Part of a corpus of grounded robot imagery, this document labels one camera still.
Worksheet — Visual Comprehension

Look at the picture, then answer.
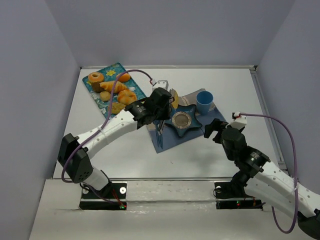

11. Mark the brown bread slice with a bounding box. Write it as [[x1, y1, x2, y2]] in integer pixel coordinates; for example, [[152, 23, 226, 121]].
[[171, 91, 179, 109]]

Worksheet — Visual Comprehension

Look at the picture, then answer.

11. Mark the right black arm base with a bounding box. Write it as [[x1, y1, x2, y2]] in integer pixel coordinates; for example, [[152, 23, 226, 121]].
[[212, 181, 266, 210]]

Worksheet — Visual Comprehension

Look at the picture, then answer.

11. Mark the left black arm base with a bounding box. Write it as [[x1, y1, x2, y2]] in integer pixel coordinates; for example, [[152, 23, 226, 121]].
[[79, 181, 127, 211]]

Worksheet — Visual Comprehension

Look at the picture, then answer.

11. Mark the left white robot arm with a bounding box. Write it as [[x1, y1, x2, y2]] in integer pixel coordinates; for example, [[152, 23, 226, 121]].
[[57, 87, 173, 191]]

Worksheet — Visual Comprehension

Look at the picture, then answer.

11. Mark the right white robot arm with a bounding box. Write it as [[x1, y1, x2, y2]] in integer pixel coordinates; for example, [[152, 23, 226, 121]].
[[204, 116, 320, 240]]

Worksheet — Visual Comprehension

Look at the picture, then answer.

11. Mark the twisted orange bread roll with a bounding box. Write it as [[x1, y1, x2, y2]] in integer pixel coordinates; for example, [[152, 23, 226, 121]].
[[117, 89, 137, 106]]

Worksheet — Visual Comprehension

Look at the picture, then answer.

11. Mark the oval seeded bread slice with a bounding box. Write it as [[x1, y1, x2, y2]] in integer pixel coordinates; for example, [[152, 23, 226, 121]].
[[111, 102, 126, 115]]

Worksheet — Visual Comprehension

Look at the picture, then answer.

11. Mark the blue star-shaped plate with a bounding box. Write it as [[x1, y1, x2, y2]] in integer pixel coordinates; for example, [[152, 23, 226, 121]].
[[164, 104, 203, 138]]

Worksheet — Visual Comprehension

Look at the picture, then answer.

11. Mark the blue plastic cup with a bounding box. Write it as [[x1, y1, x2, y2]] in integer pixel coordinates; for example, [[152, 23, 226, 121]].
[[196, 91, 214, 115]]

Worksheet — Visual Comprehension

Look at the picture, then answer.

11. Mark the blue plastic fork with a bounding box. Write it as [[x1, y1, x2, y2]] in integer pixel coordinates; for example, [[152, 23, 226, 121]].
[[156, 130, 161, 147]]

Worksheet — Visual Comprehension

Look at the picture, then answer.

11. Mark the blue grey striped cloth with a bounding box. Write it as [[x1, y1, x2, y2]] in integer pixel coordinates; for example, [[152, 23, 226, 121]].
[[147, 88, 226, 153]]

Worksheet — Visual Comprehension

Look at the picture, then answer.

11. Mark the round orange bun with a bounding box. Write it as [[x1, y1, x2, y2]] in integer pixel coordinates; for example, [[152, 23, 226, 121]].
[[116, 73, 131, 83]]

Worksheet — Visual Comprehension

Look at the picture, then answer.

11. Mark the teal floral tray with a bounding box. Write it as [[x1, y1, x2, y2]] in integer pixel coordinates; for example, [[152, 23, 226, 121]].
[[82, 63, 146, 117]]

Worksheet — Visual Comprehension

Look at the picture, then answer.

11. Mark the long striped croissant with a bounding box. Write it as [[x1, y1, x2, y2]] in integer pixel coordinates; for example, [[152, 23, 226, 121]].
[[99, 81, 127, 94]]

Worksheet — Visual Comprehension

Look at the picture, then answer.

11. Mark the small round beige bun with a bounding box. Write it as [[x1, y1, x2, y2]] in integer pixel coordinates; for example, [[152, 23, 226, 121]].
[[99, 91, 111, 102]]

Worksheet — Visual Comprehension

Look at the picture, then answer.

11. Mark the brown chocolate muffin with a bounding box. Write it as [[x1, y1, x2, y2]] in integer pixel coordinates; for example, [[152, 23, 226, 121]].
[[91, 82, 104, 93]]

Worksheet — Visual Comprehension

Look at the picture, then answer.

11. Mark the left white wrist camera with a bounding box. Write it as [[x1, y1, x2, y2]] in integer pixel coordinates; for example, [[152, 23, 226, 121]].
[[150, 79, 170, 92]]

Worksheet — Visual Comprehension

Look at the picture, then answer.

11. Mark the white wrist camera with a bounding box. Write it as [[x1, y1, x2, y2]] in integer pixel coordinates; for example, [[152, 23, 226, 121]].
[[228, 111, 248, 130], [150, 79, 170, 92]]

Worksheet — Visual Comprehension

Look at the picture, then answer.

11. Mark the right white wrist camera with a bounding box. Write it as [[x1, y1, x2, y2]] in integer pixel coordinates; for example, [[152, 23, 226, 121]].
[[228, 111, 248, 130]]

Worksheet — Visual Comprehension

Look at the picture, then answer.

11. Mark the orange ring donut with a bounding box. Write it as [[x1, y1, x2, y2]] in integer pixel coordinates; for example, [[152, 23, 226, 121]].
[[88, 72, 105, 84]]

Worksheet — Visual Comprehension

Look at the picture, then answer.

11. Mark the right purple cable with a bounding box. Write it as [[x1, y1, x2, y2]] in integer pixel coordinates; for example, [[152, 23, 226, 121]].
[[241, 112, 300, 235]]

